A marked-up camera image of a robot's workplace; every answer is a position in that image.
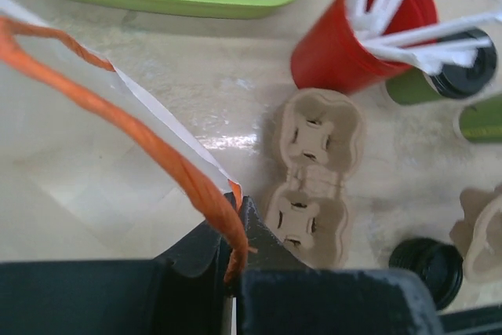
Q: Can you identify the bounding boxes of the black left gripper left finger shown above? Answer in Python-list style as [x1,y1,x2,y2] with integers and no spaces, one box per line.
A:
[1,222,230,334]

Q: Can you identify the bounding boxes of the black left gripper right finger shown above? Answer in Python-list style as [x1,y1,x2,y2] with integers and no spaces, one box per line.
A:
[237,196,443,334]

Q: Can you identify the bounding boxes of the paper bag orange handles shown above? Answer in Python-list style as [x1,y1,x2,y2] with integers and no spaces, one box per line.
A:
[1,0,252,283]

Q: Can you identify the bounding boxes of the single cardboard cup carrier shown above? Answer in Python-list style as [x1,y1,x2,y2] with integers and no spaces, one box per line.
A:
[449,185,501,283]

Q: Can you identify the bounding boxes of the green paper cup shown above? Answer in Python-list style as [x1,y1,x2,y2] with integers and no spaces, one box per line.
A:
[382,27,498,107]
[454,93,502,144]

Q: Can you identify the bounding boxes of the black coffee lid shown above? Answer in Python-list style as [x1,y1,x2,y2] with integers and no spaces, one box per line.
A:
[429,27,498,100]

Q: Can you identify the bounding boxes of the black lid stack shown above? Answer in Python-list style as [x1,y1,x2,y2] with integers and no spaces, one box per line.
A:
[388,238,464,311]

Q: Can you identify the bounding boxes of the red ribbed cup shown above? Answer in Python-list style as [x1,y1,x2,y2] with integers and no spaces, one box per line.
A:
[290,0,438,94]

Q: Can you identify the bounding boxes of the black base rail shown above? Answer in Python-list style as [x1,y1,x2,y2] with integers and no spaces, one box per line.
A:
[439,304,502,335]

